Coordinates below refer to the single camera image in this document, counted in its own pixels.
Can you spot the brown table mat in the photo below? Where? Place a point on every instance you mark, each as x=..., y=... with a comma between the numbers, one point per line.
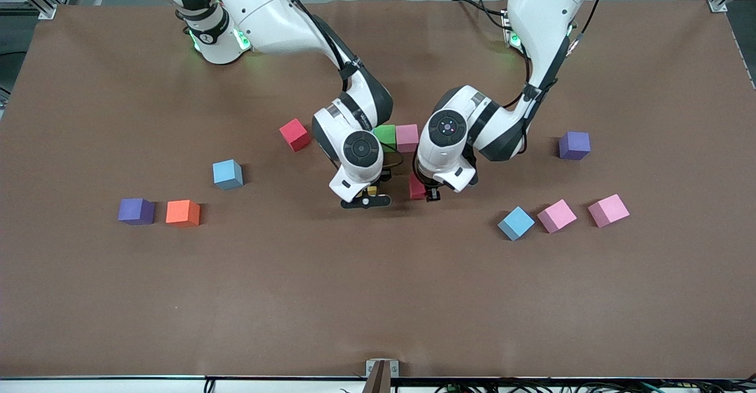
x=378, y=310

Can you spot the purple foam cube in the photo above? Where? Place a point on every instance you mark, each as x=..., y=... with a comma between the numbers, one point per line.
x=134, y=210
x=574, y=145

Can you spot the red foam cube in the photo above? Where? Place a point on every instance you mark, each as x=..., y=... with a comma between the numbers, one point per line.
x=294, y=134
x=416, y=187

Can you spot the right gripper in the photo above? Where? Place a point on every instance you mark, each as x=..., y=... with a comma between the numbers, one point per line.
x=385, y=175

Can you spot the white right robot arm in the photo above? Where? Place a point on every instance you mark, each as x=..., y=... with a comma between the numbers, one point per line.
x=266, y=15

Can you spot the pink foam cube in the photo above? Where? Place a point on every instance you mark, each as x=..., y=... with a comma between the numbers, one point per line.
x=407, y=137
x=556, y=215
x=608, y=210

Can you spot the green foam cube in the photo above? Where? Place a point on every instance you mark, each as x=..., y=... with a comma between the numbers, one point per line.
x=387, y=134

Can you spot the blue foam cube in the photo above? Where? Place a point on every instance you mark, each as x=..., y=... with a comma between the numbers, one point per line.
x=516, y=223
x=227, y=173

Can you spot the orange foam cube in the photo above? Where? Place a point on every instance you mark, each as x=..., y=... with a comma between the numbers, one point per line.
x=182, y=212

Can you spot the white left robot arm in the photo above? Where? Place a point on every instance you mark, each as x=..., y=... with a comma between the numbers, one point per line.
x=543, y=3

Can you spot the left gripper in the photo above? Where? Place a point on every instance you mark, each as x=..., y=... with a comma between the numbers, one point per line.
x=432, y=192

